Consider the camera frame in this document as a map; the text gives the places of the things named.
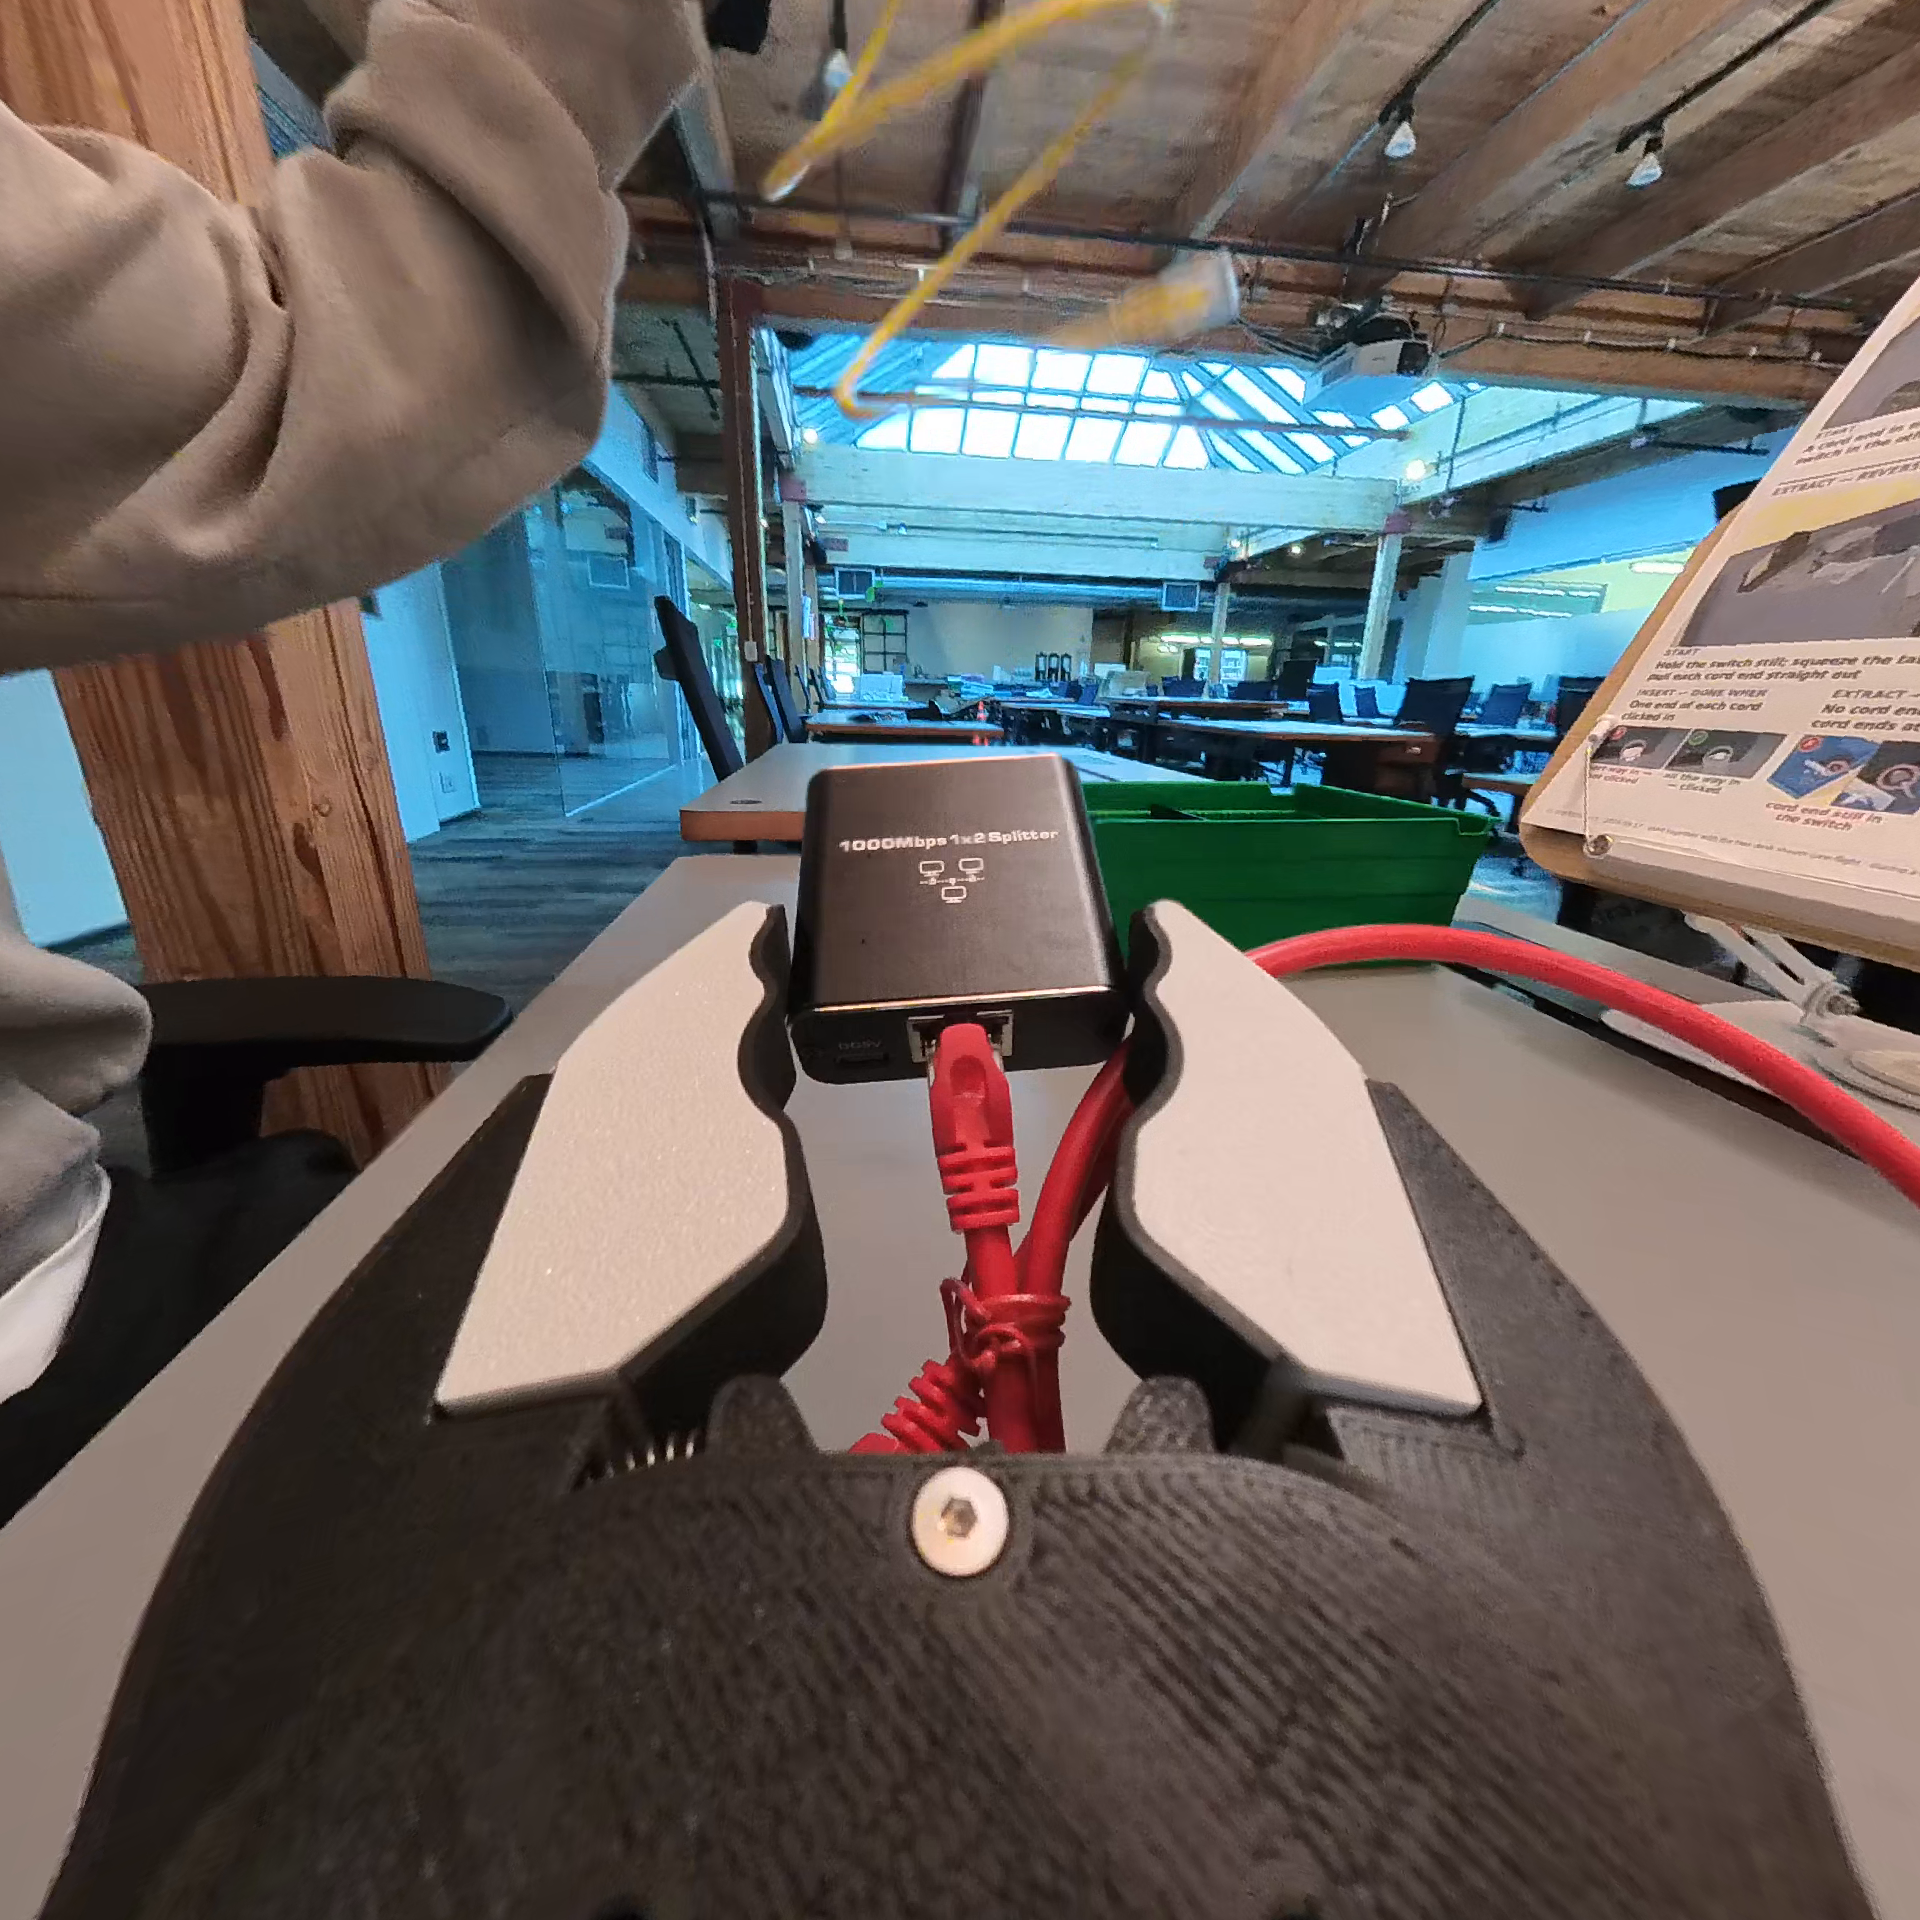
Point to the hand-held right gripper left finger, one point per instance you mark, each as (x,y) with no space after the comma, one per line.
(632,1200)

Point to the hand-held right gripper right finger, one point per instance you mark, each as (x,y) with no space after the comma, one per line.
(1292,1200)

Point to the green plastic bin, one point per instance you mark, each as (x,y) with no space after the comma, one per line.
(1292,856)

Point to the black ethernet splitter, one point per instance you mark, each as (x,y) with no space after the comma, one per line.
(955,872)

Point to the person's left forearm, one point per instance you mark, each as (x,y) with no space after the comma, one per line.
(270,332)

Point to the black office chair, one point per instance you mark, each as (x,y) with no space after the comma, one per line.
(299,1036)

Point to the white stand base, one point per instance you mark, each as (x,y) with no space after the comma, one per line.
(1802,1036)

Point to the wooden door panel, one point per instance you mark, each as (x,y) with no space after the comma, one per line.
(241,811)

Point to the person's grey hoodie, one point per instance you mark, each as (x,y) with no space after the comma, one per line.
(60,1170)

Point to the instruction sheet board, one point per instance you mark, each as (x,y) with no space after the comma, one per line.
(1771,691)

